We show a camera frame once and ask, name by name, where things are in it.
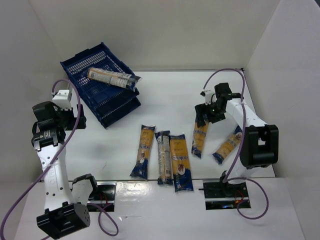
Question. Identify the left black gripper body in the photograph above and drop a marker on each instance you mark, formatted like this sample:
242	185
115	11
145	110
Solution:
78	120

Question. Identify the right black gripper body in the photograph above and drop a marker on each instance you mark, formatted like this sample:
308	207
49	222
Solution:
203	113

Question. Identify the grasped blue yellow spaghetti bag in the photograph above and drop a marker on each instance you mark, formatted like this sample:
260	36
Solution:
199	137

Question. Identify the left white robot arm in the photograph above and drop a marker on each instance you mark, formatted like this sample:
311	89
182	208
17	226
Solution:
65	208

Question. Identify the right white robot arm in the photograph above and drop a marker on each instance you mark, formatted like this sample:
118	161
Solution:
256	142

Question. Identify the pasta bag in tray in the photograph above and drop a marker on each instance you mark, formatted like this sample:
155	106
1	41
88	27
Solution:
117	79

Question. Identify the blue stacked plastic trays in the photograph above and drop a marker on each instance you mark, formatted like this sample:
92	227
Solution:
107	102

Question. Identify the far right spaghetti bag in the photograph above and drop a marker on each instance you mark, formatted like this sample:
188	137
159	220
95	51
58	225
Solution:
228	145

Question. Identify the wide yellow spaghetti bag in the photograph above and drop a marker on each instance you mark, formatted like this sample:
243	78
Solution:
181	169

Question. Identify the left spaghetti bag on table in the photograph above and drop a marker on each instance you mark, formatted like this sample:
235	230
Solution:
140	169

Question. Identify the middle dark spaghetti bag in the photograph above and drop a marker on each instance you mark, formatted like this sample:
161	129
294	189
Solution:
164	158

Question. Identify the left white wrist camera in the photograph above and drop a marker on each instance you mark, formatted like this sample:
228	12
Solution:
63	99

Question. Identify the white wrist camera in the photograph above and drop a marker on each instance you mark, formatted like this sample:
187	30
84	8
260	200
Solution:
63	99
208	96

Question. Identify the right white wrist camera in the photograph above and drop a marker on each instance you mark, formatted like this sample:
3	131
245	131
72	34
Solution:
208	96

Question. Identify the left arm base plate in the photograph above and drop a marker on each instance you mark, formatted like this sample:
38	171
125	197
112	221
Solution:
104	196

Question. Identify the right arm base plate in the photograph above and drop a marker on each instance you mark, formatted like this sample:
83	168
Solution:
224	196

